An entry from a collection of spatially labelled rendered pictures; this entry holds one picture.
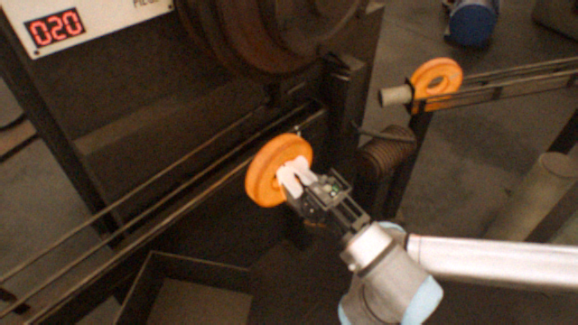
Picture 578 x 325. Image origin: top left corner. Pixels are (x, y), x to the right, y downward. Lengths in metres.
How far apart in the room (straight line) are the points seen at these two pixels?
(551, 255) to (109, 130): 0.86
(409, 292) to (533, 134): 1.89
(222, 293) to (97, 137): 0.41
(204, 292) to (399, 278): 0.42
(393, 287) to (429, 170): 1.38
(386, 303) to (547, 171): 0.88
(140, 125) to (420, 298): 0.62
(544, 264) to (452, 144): 1.44
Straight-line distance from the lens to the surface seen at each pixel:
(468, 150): 2.17
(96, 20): 0.75
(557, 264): 0.80
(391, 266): 0.65
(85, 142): 0.84
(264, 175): 0.69
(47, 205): 2.05
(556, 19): 3.55
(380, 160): 1.23
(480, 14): 2.89
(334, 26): 0.81
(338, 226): 0.68
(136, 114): 0.87
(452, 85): 1.29
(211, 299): 0.86
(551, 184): 1.44
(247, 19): 0.69
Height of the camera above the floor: 1.38
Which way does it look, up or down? 47 degrees down
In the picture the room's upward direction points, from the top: straight up
